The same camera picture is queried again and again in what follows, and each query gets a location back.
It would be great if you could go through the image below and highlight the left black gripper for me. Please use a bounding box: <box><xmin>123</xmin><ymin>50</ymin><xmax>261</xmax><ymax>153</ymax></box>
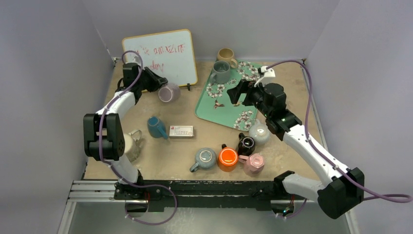
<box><xmin>136</xmin><ymin>67</ymin><xmax>167</xmax><ymax>93</ymax></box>

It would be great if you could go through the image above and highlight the mauve purple mug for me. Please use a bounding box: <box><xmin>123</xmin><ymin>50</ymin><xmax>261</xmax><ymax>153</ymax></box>
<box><xmin>158</xmin><ymin>83</ymin><xmax>181</xmax><ymax>103</ymax></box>

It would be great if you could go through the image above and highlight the grey mug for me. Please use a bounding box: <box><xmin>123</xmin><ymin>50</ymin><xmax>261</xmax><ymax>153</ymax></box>
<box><xmin>209</xmin><ymin>60</ymin><xmax>231</xmax><ymax>84</ymax></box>

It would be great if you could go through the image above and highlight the beige brown mug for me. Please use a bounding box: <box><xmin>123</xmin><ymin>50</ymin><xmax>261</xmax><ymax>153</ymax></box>
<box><xmin>217</xmin><ymin>48</ymin><xmax>238</xmax><ymax>68</ymax></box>

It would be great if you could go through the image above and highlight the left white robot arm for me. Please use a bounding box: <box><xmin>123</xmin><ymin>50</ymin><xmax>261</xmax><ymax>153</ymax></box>
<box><xmin>83</xmin><ymin>62</ymin><xmax>168</xmax><ymax>199</ymax></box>

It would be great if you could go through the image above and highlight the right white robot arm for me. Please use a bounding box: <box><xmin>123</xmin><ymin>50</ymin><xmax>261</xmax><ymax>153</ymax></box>
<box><xmin>227</xmin><ymin>79</ymin><xmax>365</xmax><ymax>219</ymax></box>

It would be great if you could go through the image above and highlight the blue teal mug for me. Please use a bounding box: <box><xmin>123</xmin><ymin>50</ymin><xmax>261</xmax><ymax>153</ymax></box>
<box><xmin>147</xmin><ymin>116</ymin><xmax>169</xmax><ymax>139</ymax></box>

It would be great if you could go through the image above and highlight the white speckled mug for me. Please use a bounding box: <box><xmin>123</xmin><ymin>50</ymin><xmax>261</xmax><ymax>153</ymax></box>
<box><xmin>248</xmin><ymin>119</ymin><xmax>270</xmax><ymax>145</ymax></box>

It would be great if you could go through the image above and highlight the black mug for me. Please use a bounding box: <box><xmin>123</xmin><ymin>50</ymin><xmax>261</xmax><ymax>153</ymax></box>
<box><xmin>236</xmin><ymin>133</ymin><xmax>256</xmax><ymax>156</ymax></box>

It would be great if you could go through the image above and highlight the cream white mug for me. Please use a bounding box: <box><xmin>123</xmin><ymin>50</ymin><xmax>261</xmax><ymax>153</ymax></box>
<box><xmin>123</xmin><ymin>129</ymin><xmax>142</xmax><ymax>163</ymax></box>

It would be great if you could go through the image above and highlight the orange mug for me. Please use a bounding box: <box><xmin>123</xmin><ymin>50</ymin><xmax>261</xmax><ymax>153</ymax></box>
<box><xmin>218</xmin><ymin>144</ymin><xmax>239</xmax><ymax>172</ymax></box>

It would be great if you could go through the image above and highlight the pink faceted mug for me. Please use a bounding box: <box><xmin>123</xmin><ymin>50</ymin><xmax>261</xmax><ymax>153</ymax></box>
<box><xmin>238</xmin><ymin>153</ymin><xmax>265</xmax><ymax>176</ymax></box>

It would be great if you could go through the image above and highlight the grey-blue upside-down mug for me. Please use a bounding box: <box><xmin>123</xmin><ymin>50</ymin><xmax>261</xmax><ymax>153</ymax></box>
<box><xmin>189</xmin><ymin>148</ymin><xmax>217</xmax><ymax>173</ymax></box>

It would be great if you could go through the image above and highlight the green floral tray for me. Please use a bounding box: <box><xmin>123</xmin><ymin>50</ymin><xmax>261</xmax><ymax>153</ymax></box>
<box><xmin>195</xmin><ymin>60</ymin><xmax>261</xmax><ymax>131</ymax></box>

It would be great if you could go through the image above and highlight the small white card box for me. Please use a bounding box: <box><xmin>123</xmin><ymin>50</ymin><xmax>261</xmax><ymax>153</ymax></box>
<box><xmin>169</xmin><ymin>125</ymin><xmax>194</xmax><ymax>138</ymax></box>

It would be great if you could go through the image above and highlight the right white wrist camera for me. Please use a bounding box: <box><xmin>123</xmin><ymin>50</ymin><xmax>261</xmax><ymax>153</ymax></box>
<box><xmin>254</xmin><ymin>66</ymin><xmax>276</xmax><ymax>87</ymax></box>

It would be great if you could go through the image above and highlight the white whiteboard yellow frame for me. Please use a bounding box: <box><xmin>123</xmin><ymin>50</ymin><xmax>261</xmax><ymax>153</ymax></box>
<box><xmin>122</xmin><ymin>29</ymin><xmax>198</xmax><ymax>87</ymax></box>

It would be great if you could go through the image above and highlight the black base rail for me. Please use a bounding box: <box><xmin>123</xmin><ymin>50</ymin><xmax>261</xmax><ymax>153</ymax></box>
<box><xmin>68</xmin><ymin>179</ymin><xmax>352</xmax><ymax>214</ymax></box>

